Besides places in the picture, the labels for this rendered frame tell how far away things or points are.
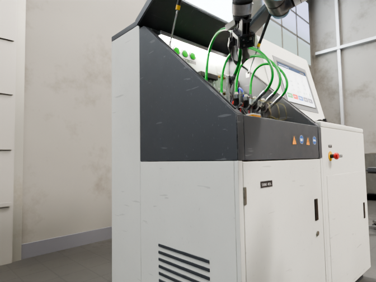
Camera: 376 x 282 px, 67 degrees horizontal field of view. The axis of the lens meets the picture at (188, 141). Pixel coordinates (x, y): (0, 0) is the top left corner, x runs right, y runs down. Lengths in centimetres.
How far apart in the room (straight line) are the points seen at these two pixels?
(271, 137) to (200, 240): 48
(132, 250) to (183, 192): 49
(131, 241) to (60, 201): 150
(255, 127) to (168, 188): 45
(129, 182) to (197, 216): 49
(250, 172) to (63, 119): 219
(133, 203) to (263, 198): 66
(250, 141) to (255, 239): 34
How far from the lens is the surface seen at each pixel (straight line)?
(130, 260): 155
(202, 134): 108
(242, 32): 116
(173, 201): 122
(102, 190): 307
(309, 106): 215
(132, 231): 150
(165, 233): 128
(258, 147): 108
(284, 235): 126
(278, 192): 120
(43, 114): 287
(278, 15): 124
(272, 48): 202
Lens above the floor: 80
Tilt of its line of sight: 4 degrees up
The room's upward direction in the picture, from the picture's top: 1 degrees counter-clockwise
